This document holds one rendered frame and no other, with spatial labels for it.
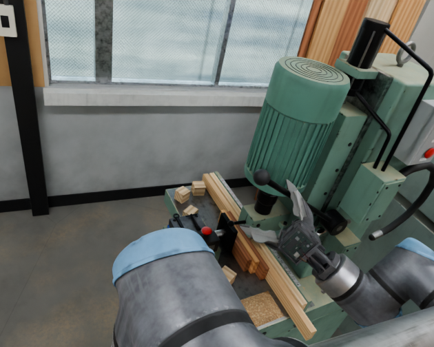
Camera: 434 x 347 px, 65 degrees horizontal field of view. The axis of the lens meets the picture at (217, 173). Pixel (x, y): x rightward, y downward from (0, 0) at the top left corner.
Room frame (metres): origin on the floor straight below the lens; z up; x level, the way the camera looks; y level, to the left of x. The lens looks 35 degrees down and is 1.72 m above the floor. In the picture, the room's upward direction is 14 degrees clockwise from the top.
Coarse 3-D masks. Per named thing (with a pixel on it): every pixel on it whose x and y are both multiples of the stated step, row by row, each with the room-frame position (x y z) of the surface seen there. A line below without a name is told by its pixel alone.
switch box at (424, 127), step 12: (420, 108) 0.85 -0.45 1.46; (432, 108) 0.83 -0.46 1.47; (420, 120) 0.83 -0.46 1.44; (432, 120) 0.81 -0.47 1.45; (408, 132) 0.84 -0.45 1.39; (420, 132) 0.82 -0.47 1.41; (432, 132) 0.81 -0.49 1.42; (408, 144) 0.83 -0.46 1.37; (420, 144) 0.81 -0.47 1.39; (432, 144) 0.83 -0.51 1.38; (396, 156) 0.84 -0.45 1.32; (408, 156) 0.82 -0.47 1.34; (420, 156) 0.82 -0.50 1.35; (432, 156) 0.85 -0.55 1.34
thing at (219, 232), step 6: (222, 216) 0.82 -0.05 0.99; (222, 222) 0.81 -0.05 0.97; (222, 228) 0.80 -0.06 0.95; (228, 228) 0.78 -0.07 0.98; (234, 228) 0.77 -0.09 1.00; (222, 234) 0.77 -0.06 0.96; (228, 234) 0.77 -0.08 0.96; (234, 234) 0.75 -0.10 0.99; (222, 240) 0.79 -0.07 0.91; (228, 240) 0.76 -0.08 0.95; (234, 240) 0.76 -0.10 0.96; (228, 246) 0.76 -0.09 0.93
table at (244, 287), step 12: (168, 192) 0.97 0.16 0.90; (168, 204) 0.95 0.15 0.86; (180, 204) 0.92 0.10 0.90; (192, 204) 0.94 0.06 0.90; (204, 204) 0.95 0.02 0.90; (204, 216) 0.89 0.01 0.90; (216, 216) 0.91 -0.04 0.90; (216, 228) 0.85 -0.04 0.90; (228, 252) 0.76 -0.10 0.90; (228, 264) 0.71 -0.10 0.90; (240, 276) 0.68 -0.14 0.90; (252, 276) 0.69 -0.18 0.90; (240, 288) 0.63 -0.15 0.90; (252, 288) 0.64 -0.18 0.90; (264, 288) 0.65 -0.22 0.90; (276, 300) 0.62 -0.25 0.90; (264, 324) 0.54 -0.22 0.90; (276, 324) 0.55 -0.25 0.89; (288, 324) 0.58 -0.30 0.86
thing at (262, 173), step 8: (256, 176) 0.57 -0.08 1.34; (264, 176) 0.57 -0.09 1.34; (256, 184) 0.57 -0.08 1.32; (264, 184) 0.56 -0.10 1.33; (272, 184) 0.59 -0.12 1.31; (280, 192) 0.61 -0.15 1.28; (288, 192) 0.62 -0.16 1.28; (312, 208) 0.68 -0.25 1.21; (320, 216) 0.71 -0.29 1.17; (328, 216) 0.73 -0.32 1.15; (336, 216) 0.75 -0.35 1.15; (328, 224) 0.73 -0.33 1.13; (336, 224) 0.73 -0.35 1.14; (344, 224) 0.75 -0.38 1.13; (328, 232) 0.73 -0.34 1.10; (336, 232) 0.73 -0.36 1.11
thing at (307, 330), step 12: (204, 180) 1.07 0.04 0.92; (216, 192) 0.99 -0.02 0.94; (216, 204) 0.97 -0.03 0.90; (228, 204) 0.94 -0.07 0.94; (276, 276) 0.67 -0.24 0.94; (276, 288) 0.65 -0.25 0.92; (288, 300) 0.60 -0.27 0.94; (288, 312) 0.59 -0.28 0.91; (300, 312) 0.57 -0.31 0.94; (300, 324) 0.55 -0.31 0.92; (312, 324) 0.55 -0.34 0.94; (312, 336) 0.53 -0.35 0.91
